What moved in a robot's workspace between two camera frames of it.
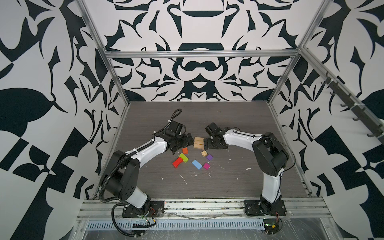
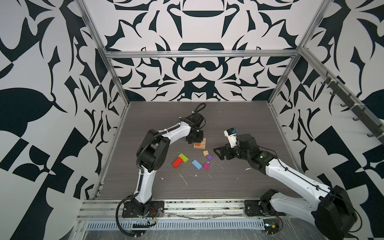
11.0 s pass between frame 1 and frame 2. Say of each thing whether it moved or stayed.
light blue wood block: stayed
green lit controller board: stayed
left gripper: moved
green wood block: stayed
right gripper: moved
